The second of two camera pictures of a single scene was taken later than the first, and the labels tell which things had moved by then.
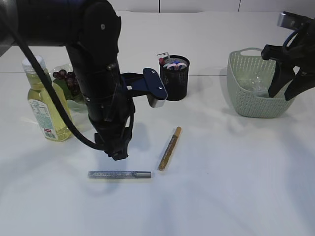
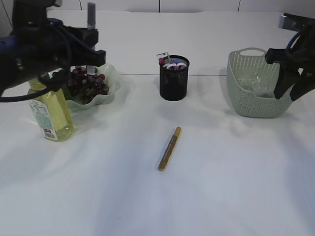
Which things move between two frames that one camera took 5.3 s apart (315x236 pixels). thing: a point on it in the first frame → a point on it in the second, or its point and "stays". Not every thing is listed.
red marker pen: [162, 61] stays
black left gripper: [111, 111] → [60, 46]
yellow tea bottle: [46, 108] stays
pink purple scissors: [176, 66] stays
